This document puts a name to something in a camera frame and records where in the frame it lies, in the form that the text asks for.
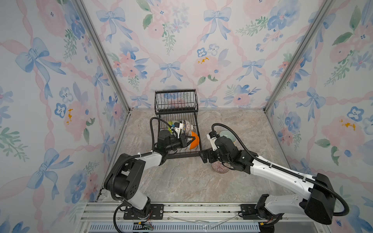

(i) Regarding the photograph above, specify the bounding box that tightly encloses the aluminium corner post right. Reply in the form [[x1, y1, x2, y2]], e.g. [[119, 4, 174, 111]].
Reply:
[[263, 0, 335, 113]]

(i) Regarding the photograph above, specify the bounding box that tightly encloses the lime green bowl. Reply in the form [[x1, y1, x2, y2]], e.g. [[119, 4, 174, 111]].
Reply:
[[168, 120, 179, 136]]

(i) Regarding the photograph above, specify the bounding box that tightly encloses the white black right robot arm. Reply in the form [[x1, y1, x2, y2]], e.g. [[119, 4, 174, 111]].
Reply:
[[200, 134, 336, 225]]

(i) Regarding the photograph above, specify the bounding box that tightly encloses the pink striped bowl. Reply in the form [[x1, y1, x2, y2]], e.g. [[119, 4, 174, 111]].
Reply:
[[211, 161, 230, 174]]

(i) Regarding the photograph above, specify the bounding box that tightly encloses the blue yellow patterned bowl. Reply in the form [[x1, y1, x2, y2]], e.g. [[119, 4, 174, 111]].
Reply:
[[180, 120, 190, 135]]

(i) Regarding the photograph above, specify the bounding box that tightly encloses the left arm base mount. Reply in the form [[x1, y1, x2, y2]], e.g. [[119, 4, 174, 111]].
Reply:
[[123, 203, 164, 220]]

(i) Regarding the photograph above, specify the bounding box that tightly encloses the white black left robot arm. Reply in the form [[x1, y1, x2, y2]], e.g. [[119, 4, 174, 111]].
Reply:
[[104, 130, 199, 210]]

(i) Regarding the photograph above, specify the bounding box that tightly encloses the black wire dish rack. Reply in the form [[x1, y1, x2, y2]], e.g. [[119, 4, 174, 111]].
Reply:
[[154, 89, 202, 159]]

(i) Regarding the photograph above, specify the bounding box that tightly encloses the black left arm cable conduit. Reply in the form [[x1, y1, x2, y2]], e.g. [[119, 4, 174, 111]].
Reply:
[[109, 117, 181, 233]]

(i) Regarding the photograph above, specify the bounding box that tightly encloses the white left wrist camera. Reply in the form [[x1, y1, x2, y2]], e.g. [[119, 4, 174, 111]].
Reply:
[[172, 122, 186, 137]]

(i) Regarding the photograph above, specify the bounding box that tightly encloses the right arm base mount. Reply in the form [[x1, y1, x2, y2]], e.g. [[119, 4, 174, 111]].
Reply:
[[239, 204, 283, 221]]

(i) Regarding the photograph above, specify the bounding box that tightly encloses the white maroon patterned bowl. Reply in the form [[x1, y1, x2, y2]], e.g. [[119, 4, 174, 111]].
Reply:
[[185, 121, 193, 135]]

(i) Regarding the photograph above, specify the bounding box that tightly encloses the orange white bowl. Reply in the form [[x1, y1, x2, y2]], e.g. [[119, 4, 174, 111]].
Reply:
[[188, 131, 200, 150]]

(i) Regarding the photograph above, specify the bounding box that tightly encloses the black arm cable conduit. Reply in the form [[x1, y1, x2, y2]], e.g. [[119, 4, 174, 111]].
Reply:
[[109, 117, 181, 233], [211, 123, 350, 216]]

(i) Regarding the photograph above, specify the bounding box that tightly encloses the aluminium corner post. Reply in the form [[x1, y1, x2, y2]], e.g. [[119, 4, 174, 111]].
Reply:
[[72, 0, 130, 113], [263, 0, 335, 113]]

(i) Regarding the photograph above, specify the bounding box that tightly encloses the aluminium corner post left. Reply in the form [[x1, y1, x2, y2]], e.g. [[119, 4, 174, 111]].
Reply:
[[72, 0, 130, 113]]

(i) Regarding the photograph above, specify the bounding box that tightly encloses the teal striped bowl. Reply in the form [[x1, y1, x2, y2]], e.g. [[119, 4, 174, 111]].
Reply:
[[219, 130, 237, 142]]

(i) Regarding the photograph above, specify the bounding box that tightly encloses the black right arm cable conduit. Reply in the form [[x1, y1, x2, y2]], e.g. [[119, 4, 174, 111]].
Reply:
[[211, 123, 350, 216]]

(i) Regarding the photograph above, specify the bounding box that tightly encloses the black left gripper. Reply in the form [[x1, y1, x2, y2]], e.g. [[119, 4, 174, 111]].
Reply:
[[166, 136, 195, 153]]

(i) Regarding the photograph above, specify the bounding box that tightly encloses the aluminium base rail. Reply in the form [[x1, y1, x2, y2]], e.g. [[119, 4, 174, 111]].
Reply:
[[75, 202, 331, 233]]

